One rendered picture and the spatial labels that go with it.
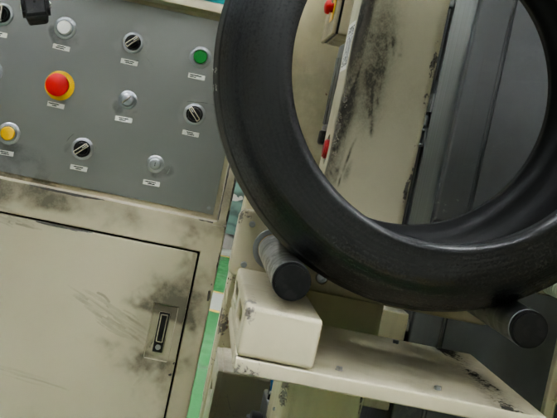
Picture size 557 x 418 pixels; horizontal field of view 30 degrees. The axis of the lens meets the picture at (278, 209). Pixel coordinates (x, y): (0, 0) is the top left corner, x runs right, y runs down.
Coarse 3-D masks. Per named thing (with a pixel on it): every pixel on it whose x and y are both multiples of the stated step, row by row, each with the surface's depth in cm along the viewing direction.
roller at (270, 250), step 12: (264, 240) 148; (276, 240) 142; (264, 252) 138; (276, 252) 129; (288, 252) 127; (264, 264) 133; (276, 264) 120; (288, 264) 117; (300, 264) 118; (276, 276) 117; (288, 276) 117; (300, 276) 117; (276, 288) 117; (288, 288) 117; (300, 288) 117; (288, 300) 117
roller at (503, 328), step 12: (468, 312) 142; (480, 312) 133; (492, 312) 127; (504, 312) 123; (516, 312) 120; (528, 312) 119; (492, 324) 127; (504, 324) 122; (516, 324) 119; (528, 324) 119; (540, 324) 119; (504, 336) 124; (516, 336) 119; (528, 336) 119; (540, 336) 119
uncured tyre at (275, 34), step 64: (256, 0) 115; (256, 64) 115; (256, 128) 116; (256, 192) 119; (320, 192) 116; (512, 192) 145; (320, 256) 119; (384, 256) 117; (448, 256) 118; (512, 256) 118
